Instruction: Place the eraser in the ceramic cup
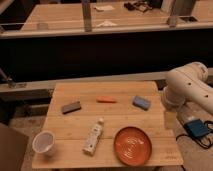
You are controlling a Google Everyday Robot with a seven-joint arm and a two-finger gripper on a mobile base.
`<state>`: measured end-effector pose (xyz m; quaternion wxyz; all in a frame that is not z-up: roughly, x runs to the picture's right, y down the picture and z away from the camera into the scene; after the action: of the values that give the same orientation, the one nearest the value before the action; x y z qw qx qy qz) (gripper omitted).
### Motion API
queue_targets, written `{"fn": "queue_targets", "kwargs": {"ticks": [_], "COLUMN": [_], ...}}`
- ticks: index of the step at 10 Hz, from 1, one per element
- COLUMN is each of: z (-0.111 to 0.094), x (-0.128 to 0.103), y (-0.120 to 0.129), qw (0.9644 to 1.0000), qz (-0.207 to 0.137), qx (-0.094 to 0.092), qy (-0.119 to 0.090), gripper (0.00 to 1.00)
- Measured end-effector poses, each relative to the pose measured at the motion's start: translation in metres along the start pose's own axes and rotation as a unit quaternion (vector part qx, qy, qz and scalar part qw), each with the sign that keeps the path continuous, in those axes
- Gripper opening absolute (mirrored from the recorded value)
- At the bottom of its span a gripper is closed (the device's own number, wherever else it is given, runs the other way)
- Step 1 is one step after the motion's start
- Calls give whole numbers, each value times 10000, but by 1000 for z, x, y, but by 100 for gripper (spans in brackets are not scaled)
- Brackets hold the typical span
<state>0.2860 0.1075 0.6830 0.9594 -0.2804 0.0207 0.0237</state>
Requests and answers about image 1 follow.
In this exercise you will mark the black objects on far table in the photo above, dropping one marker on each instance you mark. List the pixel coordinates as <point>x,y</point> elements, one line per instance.
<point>140,5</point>

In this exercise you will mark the white ceramic cup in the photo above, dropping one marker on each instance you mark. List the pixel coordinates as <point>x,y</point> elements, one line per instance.
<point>44,143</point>

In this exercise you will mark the metal post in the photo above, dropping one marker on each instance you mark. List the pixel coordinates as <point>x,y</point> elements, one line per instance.
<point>87,15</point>

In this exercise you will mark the white paper on far table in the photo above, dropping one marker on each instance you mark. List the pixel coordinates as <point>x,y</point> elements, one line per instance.
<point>104,8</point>

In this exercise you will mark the orange marker pen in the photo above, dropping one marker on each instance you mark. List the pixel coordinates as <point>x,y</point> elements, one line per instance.
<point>104,99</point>

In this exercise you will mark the orange ribbed plate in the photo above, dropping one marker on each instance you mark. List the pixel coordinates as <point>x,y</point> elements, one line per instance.
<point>132,146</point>

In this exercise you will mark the blue electronic box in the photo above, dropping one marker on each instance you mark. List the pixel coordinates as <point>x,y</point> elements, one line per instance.
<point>196,129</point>

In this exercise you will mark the white plastic bottle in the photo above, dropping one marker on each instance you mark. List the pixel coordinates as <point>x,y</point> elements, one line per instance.
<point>93,137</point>

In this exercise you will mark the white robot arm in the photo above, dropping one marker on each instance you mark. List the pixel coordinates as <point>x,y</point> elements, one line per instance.
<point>188,82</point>

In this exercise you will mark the white crumpled paper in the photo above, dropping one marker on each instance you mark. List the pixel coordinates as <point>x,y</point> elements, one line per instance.
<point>107,24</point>

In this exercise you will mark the dark grey eraser block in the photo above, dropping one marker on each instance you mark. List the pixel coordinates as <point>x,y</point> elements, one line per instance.
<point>71,107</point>

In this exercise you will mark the blue sponge block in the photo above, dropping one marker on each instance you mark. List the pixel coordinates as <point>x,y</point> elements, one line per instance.
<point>141,102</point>

